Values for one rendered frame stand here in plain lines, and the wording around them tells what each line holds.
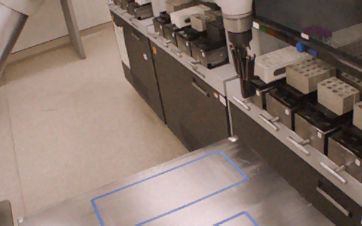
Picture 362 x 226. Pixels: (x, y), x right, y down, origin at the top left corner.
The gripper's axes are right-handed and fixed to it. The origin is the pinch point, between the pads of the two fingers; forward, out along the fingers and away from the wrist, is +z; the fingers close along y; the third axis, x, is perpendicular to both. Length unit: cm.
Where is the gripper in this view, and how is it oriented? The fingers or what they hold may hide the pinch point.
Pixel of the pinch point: (245, 87)
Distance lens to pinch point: 143.4
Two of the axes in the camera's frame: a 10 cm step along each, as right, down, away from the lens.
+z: 1.6, 8.5, 5.0
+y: -4.1, -4.1, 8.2
